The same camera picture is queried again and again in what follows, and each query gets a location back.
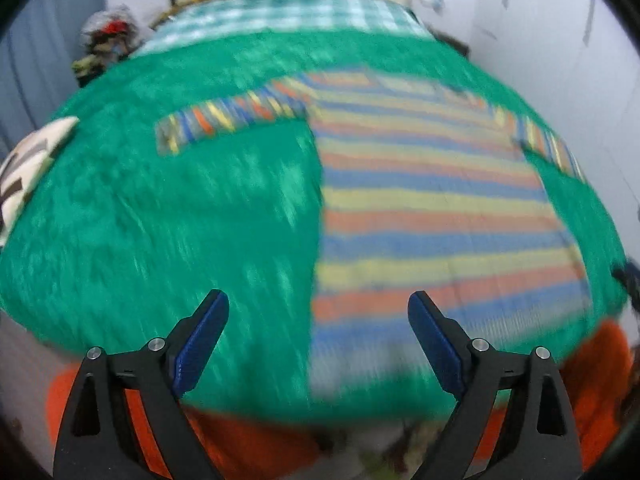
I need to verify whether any orange cloth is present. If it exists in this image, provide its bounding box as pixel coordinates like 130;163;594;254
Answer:
45;320;636;480

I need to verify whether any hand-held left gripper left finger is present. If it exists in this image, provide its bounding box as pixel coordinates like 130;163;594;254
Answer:
52;289;230;480

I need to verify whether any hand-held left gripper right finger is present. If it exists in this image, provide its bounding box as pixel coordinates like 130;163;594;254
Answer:
407;291;583;480

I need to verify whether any grey-blue curtain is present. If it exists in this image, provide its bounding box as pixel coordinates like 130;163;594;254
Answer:
0;0;106;153

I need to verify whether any white wardrobe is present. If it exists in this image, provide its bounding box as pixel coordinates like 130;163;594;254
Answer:
470;0;640;281

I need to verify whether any teal checked bed sheet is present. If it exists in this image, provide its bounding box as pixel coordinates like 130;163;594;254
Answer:
132;0;433;58

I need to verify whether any green floral bedspread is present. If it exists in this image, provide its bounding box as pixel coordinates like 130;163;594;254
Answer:
0;30;631;423

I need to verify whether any cluttered pile of items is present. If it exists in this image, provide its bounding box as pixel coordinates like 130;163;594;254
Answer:
82;5;151;56

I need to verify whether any olive camouflage cloth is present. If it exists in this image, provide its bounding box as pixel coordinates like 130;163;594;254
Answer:
72;52;121;86

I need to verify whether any cream patterned cushion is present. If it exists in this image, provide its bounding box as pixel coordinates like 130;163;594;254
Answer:
0;116;81;248

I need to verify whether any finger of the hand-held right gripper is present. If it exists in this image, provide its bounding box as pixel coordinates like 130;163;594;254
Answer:
611;259;640;313

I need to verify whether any striped knit sweater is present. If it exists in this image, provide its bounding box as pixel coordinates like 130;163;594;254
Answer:
155;71;593;401

